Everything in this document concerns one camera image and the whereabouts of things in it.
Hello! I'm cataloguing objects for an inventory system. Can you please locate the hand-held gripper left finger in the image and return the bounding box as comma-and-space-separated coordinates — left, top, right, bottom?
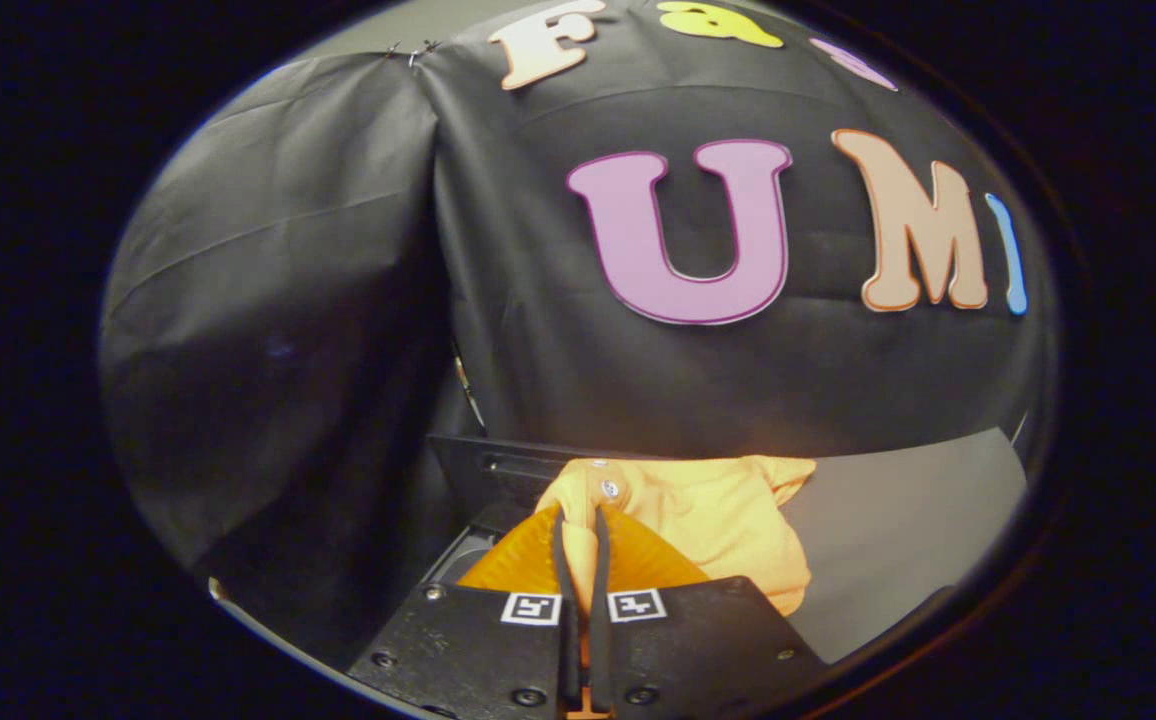
348, 503, 579, 720

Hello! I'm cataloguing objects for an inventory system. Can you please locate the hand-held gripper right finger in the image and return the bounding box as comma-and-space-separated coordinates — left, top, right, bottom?
588, 505, 829, 720

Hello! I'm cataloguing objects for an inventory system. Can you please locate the yellow shirt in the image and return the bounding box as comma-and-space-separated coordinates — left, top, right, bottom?
535, 455, 817, 616

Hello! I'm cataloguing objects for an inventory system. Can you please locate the black backdrop cloth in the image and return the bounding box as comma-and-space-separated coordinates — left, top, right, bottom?
98, 0, 1054, 641

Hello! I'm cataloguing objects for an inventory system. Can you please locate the beige cabinet with dark frame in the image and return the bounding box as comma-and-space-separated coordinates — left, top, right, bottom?
778, 428, 1029, 666

